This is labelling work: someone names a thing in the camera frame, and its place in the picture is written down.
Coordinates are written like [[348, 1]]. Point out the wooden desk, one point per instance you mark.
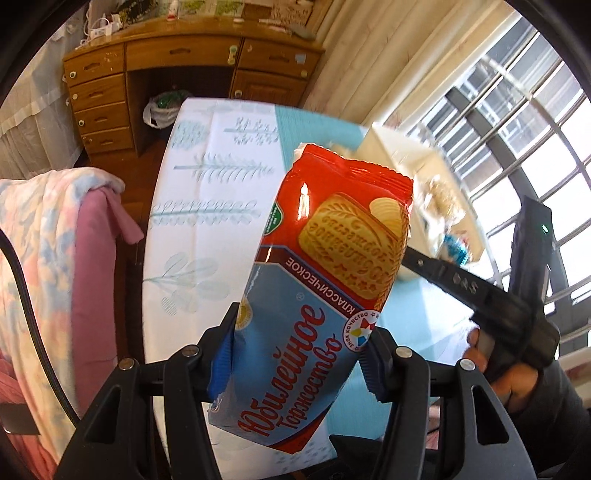
[[184, 50]]

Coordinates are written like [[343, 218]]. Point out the dark window frame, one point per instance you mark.
[[531, 138]]

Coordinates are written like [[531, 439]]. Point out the cream curtain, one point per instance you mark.
[[369, 69]]

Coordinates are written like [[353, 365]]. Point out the person's right hand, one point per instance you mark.
[[512, 385]]

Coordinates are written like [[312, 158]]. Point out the person's right forearm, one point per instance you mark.
[[554, 415]]

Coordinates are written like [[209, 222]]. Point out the red blue biscuit pack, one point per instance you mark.
[[304, 277]]

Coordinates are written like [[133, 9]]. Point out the white plastic bin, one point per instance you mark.
[[392, 147]]

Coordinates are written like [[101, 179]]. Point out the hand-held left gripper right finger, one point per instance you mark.
[[371, 374]]

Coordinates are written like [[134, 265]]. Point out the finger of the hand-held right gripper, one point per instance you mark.
[[452, 279]]

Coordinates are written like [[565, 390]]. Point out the pastel fleece blanket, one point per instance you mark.
[[41, 240]]

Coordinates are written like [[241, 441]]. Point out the small blue packet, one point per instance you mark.
[[455, 247]]

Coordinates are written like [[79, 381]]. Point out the pink armchair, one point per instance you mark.
[[97, 286]]

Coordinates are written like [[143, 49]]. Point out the patterned white box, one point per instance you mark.
[[291, 11]]

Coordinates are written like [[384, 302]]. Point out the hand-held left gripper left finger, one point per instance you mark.
[[224, 364]]

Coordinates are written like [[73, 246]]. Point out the grey pouch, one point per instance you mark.
[[304, 30]]

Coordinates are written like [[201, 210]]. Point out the white power strip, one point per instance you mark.
[[104, 26]]

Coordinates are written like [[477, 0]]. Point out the plastic trash bag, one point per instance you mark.
[[161, 110]]

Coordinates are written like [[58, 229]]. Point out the pale chip bag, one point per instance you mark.
[[441, 198]]

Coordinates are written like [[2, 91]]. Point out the lace covered piano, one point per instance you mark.
[[32, 115]]

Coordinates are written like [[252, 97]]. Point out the small white bottle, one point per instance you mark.
[[173, 9]]

